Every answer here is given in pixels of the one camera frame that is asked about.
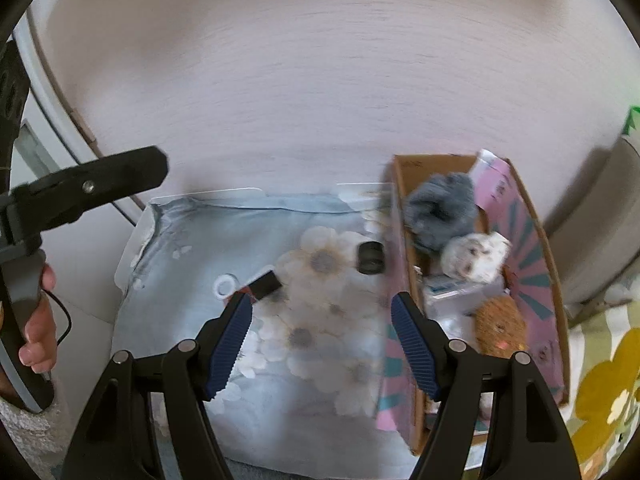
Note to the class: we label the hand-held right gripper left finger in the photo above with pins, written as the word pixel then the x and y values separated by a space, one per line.
pixel 232 340

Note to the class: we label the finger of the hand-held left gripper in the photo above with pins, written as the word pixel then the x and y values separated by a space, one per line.
pixel 100 185

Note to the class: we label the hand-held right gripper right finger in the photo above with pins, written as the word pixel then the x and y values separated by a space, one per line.
pixel 412 340

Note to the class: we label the blue and white packet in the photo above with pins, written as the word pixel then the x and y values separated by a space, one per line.
pixel 450 292

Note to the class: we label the brown round plush toy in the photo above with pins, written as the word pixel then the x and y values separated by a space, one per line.
pixel 500 325

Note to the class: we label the white plush toy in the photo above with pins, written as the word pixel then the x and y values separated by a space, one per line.
pixel 475 255

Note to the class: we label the cardboard box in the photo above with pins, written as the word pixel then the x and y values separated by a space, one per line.
pixel 530 240

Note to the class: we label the person's left hand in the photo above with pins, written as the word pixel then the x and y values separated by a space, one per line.
pixel 40 330

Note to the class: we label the black and red flat object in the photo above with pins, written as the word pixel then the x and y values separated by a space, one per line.
pixel 265 284

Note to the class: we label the small black round object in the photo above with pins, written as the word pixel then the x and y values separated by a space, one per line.
pixel 370 258

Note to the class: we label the pale floral table cloth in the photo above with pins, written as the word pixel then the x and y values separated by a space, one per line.
pixel 200 240

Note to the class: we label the yellow floral blanket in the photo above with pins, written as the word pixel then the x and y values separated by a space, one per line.
pixel 610 385

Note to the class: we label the green tissue pack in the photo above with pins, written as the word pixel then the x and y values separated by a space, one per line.
pixel 634 120

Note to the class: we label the white door frame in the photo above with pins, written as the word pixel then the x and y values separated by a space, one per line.
pixel 55 110

